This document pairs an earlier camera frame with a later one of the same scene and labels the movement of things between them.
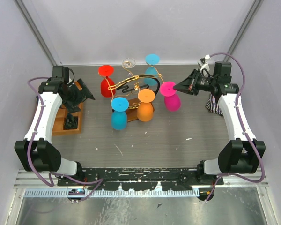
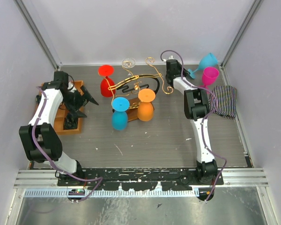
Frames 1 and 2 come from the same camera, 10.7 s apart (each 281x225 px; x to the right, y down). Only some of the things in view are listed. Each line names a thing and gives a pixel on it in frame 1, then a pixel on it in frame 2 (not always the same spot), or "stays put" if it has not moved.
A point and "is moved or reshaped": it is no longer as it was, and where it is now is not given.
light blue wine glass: x=151 y=73 to x=209 y=61
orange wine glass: x=145 y=109 stays put
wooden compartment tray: x=58 y=129 stays put
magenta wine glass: x=172 y=99 is moved or reshaped
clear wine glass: x=129 y=63 stays put
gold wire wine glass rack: x=135 y=93 stays put
